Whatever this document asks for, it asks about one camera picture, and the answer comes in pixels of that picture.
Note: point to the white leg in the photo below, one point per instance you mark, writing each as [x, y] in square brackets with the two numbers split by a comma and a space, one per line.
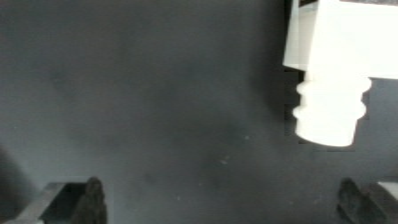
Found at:
[342, 49]

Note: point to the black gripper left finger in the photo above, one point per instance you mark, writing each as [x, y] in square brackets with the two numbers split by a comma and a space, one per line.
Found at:
[70, 204]

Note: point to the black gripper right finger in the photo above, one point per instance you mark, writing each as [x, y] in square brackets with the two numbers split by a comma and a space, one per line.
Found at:
[369, 203]

